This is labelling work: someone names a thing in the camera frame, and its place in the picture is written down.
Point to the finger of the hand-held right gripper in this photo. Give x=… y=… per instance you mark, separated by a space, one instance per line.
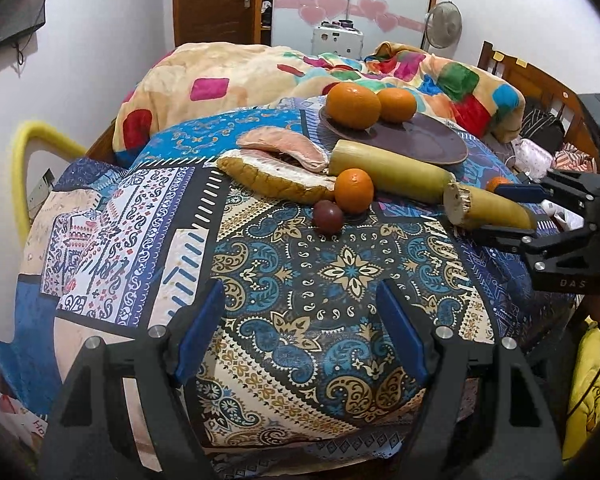
x=505 y=236
x=520 y=192

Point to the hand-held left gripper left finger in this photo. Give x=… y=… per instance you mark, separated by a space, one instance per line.
x=200 y=330

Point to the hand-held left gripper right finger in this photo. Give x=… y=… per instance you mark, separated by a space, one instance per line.
x=402 y=330

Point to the small orange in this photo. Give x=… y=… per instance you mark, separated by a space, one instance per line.
x=497 y=183
x=354 y=190

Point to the short sugarcane piece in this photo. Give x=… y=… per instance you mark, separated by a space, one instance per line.
x=490 y=207

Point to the dark purple plate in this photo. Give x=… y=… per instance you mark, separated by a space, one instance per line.
x=420 y=142

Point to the long sugarcane piece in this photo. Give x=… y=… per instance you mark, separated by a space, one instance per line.
x=390 y=170

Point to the dark red plum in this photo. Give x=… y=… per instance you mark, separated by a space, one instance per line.
x=328 y=217

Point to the medium orange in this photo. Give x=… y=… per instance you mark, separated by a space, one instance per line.
x=397 y=105

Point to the pomelo piece with peel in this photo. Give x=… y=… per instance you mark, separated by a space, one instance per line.
x=270 y=177

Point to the large orange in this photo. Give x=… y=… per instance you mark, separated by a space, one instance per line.
x=352 y=106

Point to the peeled pink pomelo segment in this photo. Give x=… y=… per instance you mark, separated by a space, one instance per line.
x=285 y=145

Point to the pink floral cloth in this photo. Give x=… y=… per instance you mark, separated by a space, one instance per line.
x=532 y=157

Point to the black striped bag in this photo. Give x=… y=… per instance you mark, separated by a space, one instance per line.
x=542 y=125

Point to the wooden headboard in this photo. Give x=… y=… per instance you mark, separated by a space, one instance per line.
x=540 y=82

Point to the standing fan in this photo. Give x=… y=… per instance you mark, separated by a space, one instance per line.
x=445 y=22

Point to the white hard case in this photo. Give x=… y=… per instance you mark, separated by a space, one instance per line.
x=337 y=40

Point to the yellow foam tube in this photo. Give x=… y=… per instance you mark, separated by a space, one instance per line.
x=22 y=160

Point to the colourful patchwork quilt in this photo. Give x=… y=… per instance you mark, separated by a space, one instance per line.
x=220 y=75

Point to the brown wooden door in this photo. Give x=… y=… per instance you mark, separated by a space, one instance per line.
x=210 y=0

